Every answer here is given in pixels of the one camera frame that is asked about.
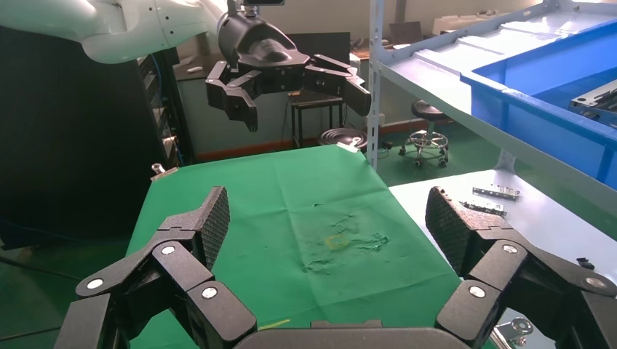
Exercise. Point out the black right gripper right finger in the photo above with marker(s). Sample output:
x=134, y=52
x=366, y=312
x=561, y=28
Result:
x=501, y=260

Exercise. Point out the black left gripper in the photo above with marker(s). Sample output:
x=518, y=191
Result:
x=260, y=53

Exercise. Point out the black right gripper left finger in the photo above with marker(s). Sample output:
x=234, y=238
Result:
x=183, y=269

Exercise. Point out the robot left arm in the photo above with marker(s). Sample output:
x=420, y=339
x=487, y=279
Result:
x=120, y=29

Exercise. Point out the black metal stand table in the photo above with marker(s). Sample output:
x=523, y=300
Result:
x=315, y=99

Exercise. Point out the small metal clip strip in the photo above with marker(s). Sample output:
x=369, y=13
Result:
x=496, y=192
x=484, y=207

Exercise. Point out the black monitor screen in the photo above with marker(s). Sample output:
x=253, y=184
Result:
x=327, y=46

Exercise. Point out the black round stool seat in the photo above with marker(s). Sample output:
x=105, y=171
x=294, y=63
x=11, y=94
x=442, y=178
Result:
x=337, y=135

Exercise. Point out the small black plastic piece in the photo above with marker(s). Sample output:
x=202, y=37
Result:
x=585, y=264

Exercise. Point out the green table cloth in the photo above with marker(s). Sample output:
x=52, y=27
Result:
x=289, y=217

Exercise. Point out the brown cardboard box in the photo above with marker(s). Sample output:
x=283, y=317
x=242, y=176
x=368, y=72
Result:
x=407, y=33

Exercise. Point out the blue plastic bin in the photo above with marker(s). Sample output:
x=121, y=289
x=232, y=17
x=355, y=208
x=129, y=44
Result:
x=530, y=120

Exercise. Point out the chrome stool with black seat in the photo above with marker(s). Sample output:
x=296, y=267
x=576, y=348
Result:
x=426, y=110

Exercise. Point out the black equipment cabinet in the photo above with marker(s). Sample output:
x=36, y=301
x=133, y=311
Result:
x=72, y=144

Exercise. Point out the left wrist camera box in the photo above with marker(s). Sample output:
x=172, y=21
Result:
x=262, y=2

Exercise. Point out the sheet metal bracket part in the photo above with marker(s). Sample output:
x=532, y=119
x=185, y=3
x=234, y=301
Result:
x=597, y=103

